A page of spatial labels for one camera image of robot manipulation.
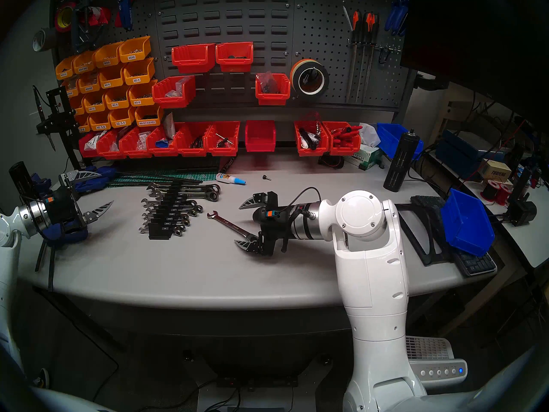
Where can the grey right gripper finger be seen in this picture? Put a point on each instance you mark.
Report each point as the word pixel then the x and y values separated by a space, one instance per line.
pixel 253 201
pixel 248 245

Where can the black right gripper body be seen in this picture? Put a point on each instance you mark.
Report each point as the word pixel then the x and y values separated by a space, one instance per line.
pixel 274 224

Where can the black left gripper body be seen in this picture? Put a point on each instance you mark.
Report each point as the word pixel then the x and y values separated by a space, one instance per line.
pixel 62 209

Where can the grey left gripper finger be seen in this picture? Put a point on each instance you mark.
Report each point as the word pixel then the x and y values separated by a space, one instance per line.
pixel 81 176
pixel 96 211

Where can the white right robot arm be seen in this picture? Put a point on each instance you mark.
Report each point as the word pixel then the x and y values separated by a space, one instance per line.
pixel 373 278

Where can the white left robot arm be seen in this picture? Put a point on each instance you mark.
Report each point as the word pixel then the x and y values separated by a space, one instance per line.
pixel 8 261

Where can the white super glue bottle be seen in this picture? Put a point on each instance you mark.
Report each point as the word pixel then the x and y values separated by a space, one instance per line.
pixel 229 179

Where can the black permanent marker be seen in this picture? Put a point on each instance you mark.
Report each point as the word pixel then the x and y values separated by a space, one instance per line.
pixel 227 163

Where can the small chrome combination wrench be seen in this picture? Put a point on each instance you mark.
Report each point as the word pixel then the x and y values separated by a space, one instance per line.
pixel 180 229
pixel 186 217
pixel 185 221
pixel 195 207
pixel 191 212
pixel 176 233
pixel 182 225

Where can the green cutting mat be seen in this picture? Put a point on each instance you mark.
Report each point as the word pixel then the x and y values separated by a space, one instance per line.
pixel 150 176

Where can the black helping hand stand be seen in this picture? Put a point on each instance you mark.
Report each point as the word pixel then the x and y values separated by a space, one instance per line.
pixel 60 115

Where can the black metal hand tool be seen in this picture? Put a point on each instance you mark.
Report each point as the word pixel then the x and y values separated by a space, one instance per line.
pixel 223 140

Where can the clear screw bag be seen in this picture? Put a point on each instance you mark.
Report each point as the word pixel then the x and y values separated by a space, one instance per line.
pixel 142 140
pixel 268 80
pixel 180 85

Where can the yellow screw bin M2.5-5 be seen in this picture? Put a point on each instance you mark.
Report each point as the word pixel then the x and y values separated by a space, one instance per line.
pixel 122 117

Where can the black wrench holder rack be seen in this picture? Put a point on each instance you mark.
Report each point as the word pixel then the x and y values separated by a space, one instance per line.
pixel 165 234

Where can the yellow screw bin M3-8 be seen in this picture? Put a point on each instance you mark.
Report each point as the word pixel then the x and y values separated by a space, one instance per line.
pixel 117 98

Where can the small blue part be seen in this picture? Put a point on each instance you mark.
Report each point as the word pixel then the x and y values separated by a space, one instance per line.
pixel 161 143

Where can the yellow screw bin M4 HEX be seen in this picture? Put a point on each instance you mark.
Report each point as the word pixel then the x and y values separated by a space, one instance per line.
pixel 149 115

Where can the white user manual sheet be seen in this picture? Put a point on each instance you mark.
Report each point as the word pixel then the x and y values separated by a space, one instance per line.
pixel 169 125

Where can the red mesh bag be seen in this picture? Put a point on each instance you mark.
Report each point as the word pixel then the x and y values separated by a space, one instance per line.
pixel 311 117

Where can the yellow screw bin M3-6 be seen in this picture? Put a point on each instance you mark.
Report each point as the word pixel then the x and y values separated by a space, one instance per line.
pixel 143 93

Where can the yellow screw bin M4-6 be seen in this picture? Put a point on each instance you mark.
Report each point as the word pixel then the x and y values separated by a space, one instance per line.
pixel 112 77

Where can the green white glove box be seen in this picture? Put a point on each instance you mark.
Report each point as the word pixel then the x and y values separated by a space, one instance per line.
pixel 365 158

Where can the yellow screw bin M3-4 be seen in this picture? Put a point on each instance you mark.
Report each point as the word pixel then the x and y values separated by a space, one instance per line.
pixel 139 71

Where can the yellow screw bin M3X8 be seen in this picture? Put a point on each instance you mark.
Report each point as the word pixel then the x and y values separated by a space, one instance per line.
pixel 107 55

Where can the white plastic bag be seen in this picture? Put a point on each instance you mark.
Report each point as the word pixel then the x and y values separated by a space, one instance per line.
pixel 369 134

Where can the large orange white tape roll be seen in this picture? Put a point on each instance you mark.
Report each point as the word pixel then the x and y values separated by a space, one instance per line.
pixel 295 74

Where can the yellow screw bin M3X6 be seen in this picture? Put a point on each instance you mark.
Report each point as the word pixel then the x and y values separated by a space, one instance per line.
pixel 135 49

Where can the black water bottle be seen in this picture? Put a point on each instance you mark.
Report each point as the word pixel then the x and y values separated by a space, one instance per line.
pixel 401 162

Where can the black metal clamp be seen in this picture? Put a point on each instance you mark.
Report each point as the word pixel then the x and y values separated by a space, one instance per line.
pixel 83 33

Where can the blue storage bin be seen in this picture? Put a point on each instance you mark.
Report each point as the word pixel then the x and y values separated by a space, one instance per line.
pixel 390 138
pixel 466 222

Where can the red yellow tape roll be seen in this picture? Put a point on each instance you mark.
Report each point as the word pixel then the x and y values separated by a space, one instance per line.
pixel 64 25

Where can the black pegboard hook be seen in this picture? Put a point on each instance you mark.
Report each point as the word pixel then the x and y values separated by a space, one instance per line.
pixel 383 53

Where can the dark blue crate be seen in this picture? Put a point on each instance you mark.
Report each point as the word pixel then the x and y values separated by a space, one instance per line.
pixel 459 151

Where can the black keyboard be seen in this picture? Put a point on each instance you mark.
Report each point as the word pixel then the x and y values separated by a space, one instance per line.
pixel 474 264

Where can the white air purifier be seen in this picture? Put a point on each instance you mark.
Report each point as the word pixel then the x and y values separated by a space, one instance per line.
pixel 437 364

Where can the small cardboard box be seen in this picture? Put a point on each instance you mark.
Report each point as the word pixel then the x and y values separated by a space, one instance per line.
pixel 495 171

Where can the black power adapter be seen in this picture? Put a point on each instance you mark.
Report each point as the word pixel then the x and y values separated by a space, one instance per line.
pixel 522 211

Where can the black monitor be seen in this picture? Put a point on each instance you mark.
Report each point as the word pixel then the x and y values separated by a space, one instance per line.
pixel 472 37

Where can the grey duct tape roll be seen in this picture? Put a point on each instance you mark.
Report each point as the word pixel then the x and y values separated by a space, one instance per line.
pixel 38 42

